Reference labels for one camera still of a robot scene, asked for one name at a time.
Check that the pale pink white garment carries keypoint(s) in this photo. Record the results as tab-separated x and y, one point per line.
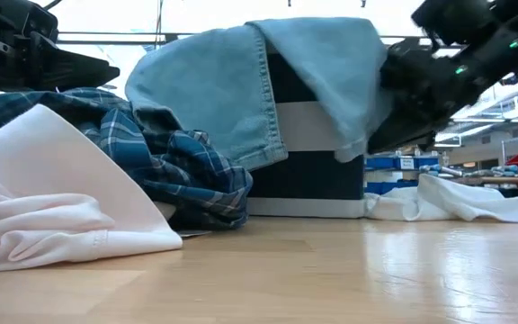
61	180

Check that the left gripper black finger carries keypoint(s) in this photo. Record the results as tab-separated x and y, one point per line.
74	72

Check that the blue storage bin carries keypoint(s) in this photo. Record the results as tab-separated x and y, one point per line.
385	186
385	162

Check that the white paper tag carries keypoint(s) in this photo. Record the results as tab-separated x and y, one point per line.
193	233

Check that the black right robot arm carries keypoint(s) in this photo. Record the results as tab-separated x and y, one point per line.
488	22

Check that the navy white striped fabric basket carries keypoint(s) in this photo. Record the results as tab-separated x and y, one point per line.
308	180

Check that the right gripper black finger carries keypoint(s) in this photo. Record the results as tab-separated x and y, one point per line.
403	132

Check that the blue plaid shirt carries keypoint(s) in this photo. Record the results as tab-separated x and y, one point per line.
187	180

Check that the light blue denim jeans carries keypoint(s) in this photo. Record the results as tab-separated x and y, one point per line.
205	90

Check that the wooden workbench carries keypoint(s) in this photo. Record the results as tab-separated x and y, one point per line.
511	181

